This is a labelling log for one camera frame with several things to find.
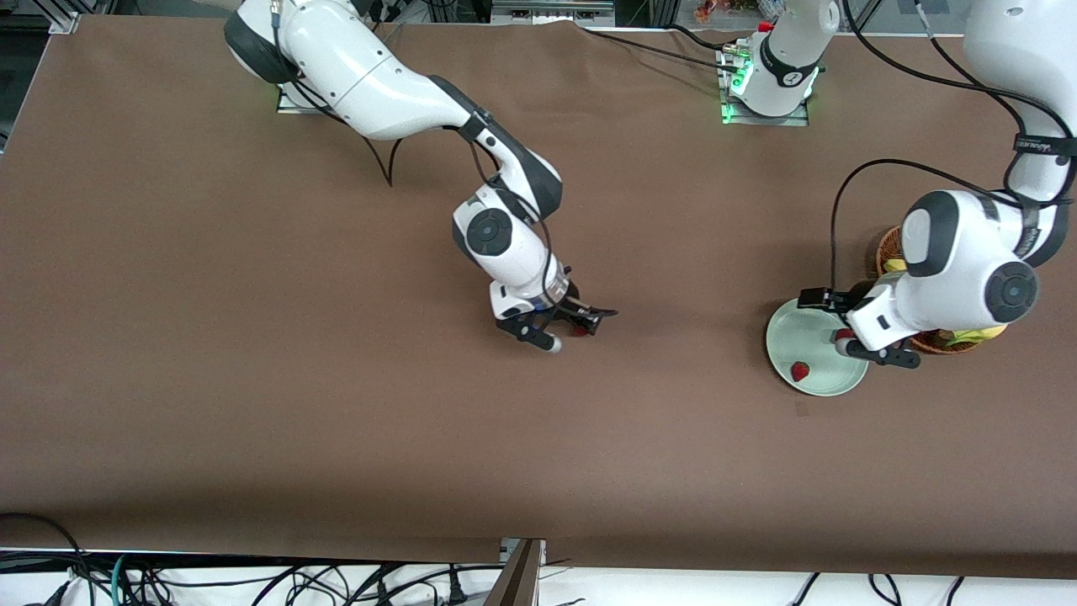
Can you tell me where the brown wooden post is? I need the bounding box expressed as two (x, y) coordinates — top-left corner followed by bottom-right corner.
(482, 539), (546, 606)

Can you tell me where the brown wicker basket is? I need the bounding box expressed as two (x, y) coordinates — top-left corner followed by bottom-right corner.
(875, 224), (1006, 355)

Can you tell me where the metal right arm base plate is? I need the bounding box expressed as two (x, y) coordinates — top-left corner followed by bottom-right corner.
(276, 84), (337, 116)

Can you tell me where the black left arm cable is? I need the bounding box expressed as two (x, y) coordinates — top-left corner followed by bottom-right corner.
(829, 0), (1077, 293)

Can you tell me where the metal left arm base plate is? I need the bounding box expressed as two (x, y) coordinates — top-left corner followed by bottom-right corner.
(717, 46), (810, 127)

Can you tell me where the yellow banana bunch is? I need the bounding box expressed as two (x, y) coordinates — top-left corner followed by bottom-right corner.
(883, 257), (1009, 347)

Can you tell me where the black cable on table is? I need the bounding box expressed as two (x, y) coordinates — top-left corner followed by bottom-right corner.
(575, 21), (745, 77)

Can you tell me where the thick black floor cable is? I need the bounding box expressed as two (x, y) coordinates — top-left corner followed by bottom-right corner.
(0, 512), (89, 606)

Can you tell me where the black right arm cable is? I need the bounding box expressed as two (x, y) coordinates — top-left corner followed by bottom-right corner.
(286, 76), (560, 283)

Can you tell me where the grey power strip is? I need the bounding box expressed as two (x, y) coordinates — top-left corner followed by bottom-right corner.
(491, 0), (617, 26)

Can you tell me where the table cover sheet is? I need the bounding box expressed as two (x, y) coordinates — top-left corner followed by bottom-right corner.
(0, 15), (1077, 580)

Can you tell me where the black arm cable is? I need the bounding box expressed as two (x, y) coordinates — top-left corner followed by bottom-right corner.
(829, 0), (1077, 293)
(286, 76), (560, 283)

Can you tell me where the pale green plate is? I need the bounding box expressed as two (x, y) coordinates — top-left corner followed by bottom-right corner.
(765, 296), (871, 397)

